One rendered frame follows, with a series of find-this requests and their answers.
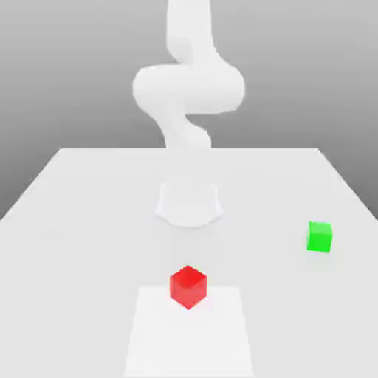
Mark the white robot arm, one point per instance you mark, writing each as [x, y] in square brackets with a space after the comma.
[189, 88]

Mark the small red cube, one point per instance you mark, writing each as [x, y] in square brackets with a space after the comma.
[188, 287]

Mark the small green cube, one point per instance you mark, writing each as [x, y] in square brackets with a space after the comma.
[319, 237]

